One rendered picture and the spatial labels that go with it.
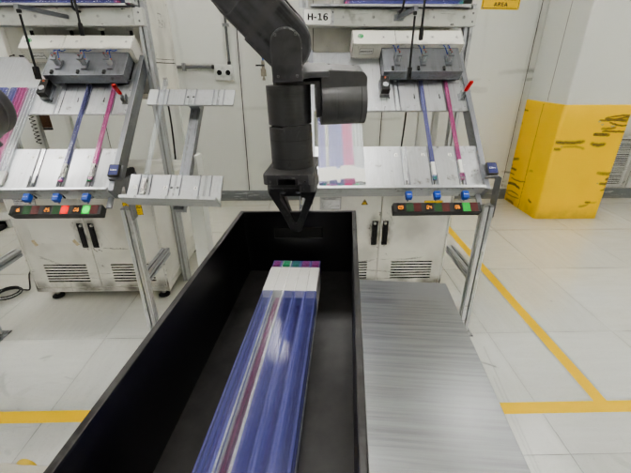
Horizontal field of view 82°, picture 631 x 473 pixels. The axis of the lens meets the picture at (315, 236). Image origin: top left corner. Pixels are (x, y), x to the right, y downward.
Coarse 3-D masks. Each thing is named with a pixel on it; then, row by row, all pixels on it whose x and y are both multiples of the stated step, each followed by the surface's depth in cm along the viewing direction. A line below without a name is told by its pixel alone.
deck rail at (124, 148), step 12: (144, 60) 166; (144, 72) 166; (132, 84) 159; (144, 84) 166; (132, 96) 157; (132, 108) 155; (132, 120) 155; (132, 132) 155; (120, 144) 147; (120, 156) 145; (120, 192) 144
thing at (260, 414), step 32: (288, 288) 47; (256, 320) 41; (288, 320) 41; (256, 352) 36; (288, 352) 36; (256, 384) 33; (288, 384) 33; (224, 416) 30; (256, 416) 30; (288, 416) 30; (224, 448) 27; (256, 448) 27; (288, 448) 27
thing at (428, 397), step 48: (384, 288) 63; (432, 288) 63; (384, 336) 51; (432, 336) 51; (384, 384) 44; (432, 384) 44; (480, 384) 44; (384, 432) 38; (432, 432) 38; (480, 432) 38
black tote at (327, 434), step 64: (256, 256) 57; (320, 256) 56; (192, 320) 37; (320, 320) 46; (128, 384) 26; (192, 384) 37; (320, 384) 37; (64, 448) 20; (128, 448) 26; (192, 448) 31; (320, 448) 31
